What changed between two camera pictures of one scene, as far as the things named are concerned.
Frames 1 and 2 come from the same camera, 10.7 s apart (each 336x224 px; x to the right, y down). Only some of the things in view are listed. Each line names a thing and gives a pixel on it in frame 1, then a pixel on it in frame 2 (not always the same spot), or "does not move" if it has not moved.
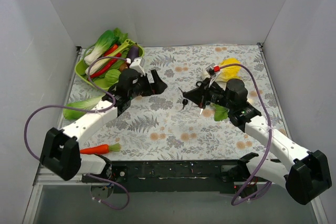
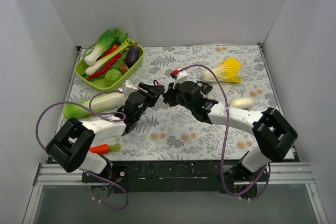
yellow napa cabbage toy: [227, 73] does not move
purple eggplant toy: [133, 52] does not move
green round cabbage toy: [112, 76] does not move
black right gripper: [205, 95] → [171, 96]
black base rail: [229, 176] does not move
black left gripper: [150, 84] → [150, 94]
